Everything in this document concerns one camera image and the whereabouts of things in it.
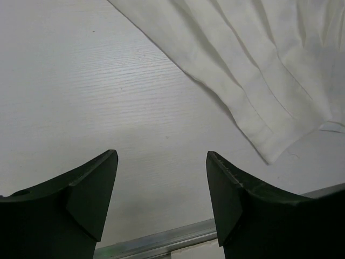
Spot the aluminium table edge rail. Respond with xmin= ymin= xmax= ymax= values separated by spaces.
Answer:
xmin=95 ymin=183 xmax=345 ymax=259

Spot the white pleated skirt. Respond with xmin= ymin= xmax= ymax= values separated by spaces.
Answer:
xmin=112 ymin=1 xmax=344 ymax=163

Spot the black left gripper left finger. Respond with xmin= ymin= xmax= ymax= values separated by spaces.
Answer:
xmin=1 ymin=149 xmax=118 ymax=258

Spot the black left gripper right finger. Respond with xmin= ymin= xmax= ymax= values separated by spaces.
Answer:
xmin=206 ymin=152 xmax=344 ymax=258

